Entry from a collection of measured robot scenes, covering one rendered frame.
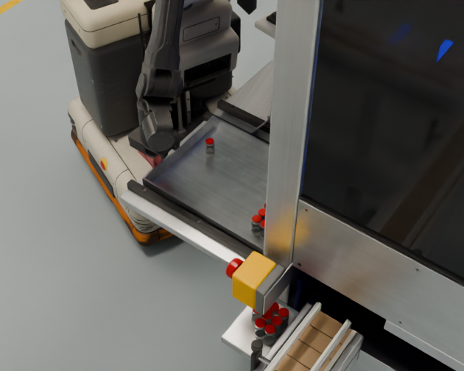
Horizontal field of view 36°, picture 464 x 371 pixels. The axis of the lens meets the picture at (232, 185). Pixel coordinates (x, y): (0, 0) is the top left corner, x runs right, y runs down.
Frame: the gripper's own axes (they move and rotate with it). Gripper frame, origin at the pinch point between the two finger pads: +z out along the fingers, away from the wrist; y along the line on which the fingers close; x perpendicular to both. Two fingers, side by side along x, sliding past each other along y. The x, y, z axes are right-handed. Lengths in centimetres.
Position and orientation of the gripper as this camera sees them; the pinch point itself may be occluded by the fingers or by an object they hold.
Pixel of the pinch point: (156, 165)
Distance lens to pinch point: 166.4
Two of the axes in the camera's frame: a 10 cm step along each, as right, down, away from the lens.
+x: 5.9, -6.0, 5.4
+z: -0.1, 6.7, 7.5
